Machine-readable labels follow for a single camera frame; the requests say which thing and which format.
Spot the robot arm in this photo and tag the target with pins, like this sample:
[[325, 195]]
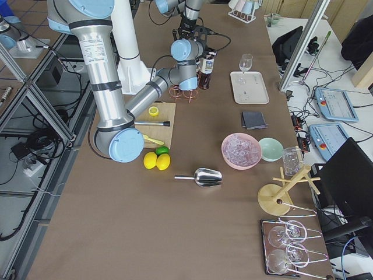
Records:
[[90, 22], [189, 11]]

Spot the green lime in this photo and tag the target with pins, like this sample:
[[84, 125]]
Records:
[[161, 150]]

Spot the black glass holder tray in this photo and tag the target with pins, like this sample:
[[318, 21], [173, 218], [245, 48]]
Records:
[[266, 226]]

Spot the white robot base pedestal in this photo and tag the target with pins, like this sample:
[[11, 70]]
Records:
[[132, 72]]

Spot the yellow lemon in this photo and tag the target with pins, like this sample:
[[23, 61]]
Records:
[[150, 160], [163, 161]]

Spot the wooden cutting board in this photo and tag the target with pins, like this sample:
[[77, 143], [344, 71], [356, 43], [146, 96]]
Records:
[[166, 113]]

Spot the hanging wine glass lower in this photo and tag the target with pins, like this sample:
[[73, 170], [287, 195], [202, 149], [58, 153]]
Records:
[[292, 258]]

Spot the clear wine glass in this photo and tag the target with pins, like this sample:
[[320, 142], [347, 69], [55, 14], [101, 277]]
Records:
[[245, 65]]

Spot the tea bottle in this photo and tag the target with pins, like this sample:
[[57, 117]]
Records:
[[205, 70]]

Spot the steel ice scoop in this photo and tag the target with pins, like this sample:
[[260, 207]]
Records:
[[204, 177]]

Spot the clear measuring beaker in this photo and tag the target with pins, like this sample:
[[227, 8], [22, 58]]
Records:
[[292, 160]]

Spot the wooden glass stand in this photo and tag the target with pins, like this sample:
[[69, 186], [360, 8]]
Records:
[[275, 200]]

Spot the copper wire bottle basket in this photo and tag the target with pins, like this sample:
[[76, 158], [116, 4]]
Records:
[[177, 94]]

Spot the half lemon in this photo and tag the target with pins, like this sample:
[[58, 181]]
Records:
[[153, 111]]

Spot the teach pendant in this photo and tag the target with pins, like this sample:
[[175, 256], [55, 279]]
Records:
[[328, 138], [335, 105]]

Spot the pink bowl of ice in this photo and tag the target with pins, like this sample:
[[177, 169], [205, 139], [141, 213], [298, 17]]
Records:
[[241, 151]]

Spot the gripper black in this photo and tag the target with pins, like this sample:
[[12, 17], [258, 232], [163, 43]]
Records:
[[186, 24], [206, 54]]

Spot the steel cylinder muddler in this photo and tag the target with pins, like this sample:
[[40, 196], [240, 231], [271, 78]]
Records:
[[153, 123]]

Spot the white cup rack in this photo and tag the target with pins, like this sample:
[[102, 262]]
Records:
[[243, 17]]

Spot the teach pendant far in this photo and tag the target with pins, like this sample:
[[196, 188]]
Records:
[[335, 105]]

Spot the blue cup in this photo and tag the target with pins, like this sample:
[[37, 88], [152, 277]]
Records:
[[248, 7]]

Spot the hanging wine glass upper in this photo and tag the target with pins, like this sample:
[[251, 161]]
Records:
[[285, 233]]

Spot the teach pendant near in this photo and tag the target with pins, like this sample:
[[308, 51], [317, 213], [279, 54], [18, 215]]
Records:
[[328, 138]]

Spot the cream rabbit tray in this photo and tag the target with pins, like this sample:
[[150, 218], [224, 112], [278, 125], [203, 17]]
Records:
[[249, 88]]

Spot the grey folded cloth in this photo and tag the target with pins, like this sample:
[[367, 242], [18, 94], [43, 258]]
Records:
[[253, 120]]

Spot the lower yellow lemon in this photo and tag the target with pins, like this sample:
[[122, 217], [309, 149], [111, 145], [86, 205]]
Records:
[[163, 161]]

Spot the hanging wine glass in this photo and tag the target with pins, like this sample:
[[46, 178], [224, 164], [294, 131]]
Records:
[[292, 258], [285, 233]]

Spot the green bowl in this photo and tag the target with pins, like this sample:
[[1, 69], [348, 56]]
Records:
[[272, 149]]

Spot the upper yellow lemon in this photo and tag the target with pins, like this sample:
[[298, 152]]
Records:
[[150, 160]]

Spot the pink cup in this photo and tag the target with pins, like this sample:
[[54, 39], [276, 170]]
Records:
[[240, 5]]

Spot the white cup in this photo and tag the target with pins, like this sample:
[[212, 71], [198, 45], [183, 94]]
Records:
[[232, 4]]

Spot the aluminium frame post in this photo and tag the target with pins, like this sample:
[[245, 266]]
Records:
[[301, 46]]

